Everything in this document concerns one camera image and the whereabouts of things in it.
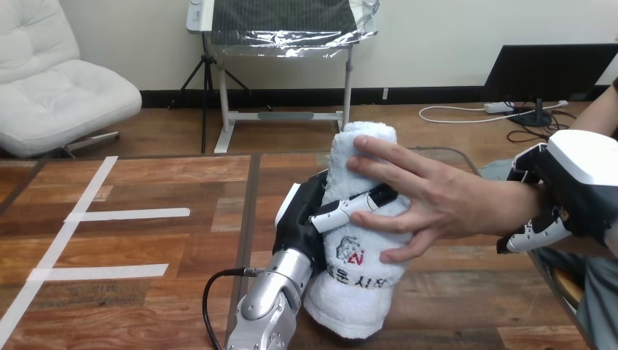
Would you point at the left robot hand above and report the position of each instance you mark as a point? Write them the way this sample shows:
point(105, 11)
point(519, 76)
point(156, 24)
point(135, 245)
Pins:
point(297, 227)

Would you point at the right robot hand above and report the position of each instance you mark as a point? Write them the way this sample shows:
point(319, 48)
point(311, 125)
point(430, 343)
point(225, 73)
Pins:
point(584, 193)

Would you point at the person's hand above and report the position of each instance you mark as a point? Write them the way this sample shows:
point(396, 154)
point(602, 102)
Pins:
point(449, 203)

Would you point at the white towel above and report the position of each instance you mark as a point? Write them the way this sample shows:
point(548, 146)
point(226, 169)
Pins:
point(359, 290)

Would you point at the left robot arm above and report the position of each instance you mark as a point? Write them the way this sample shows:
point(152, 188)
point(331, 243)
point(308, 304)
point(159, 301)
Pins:
point(270, 304)

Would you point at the person's body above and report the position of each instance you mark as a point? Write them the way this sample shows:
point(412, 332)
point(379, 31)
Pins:
point(601, 299)

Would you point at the white power strip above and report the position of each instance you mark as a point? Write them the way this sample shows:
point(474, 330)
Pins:
point(497, 107)

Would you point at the white desk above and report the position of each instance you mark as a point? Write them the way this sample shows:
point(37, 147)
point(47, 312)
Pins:
point(285, 116)

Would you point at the dark screen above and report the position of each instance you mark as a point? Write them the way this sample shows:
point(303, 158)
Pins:
point(545, 72)

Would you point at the black tripod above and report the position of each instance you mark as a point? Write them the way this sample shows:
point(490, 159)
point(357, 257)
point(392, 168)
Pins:
point(207, 77)

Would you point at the foil sheet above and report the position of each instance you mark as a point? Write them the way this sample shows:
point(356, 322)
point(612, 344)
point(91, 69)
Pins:
point(289, 41)

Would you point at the white cushioned chair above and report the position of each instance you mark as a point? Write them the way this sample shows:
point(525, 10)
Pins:
point(58, 92)

